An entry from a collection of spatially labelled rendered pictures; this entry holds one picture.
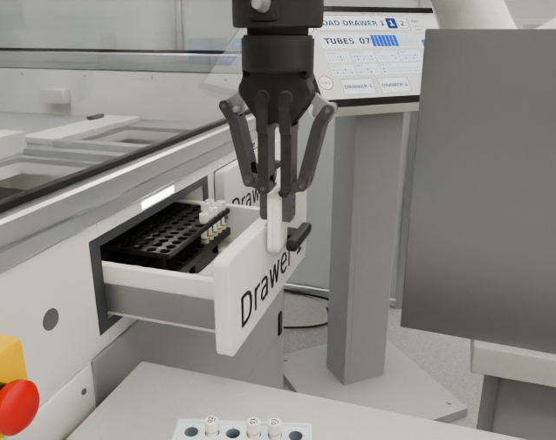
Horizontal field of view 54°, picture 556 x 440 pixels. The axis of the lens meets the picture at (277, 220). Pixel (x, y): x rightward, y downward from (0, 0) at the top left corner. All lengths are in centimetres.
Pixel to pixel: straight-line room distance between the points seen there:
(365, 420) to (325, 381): 128
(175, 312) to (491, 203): 39
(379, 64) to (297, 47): 96
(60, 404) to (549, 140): 59
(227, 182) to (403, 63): 81
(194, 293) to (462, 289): 34
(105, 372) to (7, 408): 24
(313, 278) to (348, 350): 73
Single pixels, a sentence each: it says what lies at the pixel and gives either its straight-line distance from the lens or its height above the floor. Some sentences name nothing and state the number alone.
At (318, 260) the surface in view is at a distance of 242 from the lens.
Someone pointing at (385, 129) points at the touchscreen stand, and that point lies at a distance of 158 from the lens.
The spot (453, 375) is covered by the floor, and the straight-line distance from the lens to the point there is 206.
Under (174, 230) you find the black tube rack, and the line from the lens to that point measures 70.
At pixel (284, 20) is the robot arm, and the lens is 54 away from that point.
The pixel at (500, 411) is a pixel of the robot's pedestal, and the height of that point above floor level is 64.
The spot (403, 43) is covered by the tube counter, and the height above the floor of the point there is 110.
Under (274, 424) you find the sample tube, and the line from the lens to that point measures 51.
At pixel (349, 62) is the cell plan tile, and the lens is 146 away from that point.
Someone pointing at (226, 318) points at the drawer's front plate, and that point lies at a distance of 56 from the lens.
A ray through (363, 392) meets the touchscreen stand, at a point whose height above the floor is 4.
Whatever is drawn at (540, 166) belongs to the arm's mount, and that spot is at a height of 100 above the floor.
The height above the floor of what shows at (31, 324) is 88.
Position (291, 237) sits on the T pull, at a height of 91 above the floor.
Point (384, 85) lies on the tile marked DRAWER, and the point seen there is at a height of 100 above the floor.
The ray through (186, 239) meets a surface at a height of 90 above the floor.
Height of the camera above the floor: 114
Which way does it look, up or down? 19 degrees down
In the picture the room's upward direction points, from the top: straight up
